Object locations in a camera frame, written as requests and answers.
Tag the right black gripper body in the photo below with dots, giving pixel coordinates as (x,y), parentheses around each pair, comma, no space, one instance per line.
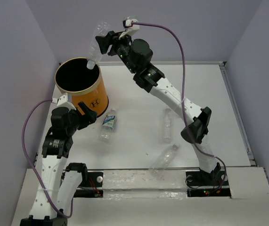
(121,45)

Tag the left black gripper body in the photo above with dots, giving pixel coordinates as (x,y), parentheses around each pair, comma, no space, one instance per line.
(84,120)

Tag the clear bottle white cap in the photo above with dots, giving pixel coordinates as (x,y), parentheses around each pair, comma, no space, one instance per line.
(94,56)

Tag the clear bottle green white label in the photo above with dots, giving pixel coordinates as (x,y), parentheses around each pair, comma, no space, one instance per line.
(108,125)

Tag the clear bottle front grey cap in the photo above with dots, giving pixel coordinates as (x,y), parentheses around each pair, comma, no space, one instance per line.
(164,160)

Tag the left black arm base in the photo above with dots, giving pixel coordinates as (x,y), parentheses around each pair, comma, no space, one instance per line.
(92,187)

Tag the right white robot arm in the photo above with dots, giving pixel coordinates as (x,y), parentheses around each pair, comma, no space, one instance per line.
(136,55)

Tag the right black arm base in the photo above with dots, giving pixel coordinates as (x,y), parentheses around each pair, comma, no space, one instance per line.
(198,187)

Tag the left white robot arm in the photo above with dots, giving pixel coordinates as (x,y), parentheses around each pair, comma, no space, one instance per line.
(58,182)

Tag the orange cylindrical bin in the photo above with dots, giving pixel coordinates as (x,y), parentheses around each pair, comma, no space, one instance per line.
(83,84)

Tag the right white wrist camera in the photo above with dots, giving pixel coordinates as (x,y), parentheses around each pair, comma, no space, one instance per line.
(131,27)

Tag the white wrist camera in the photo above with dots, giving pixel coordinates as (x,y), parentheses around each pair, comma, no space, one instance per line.
(131,27)
(65,100)

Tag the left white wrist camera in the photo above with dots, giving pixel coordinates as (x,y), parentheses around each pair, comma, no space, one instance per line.
(65,100)

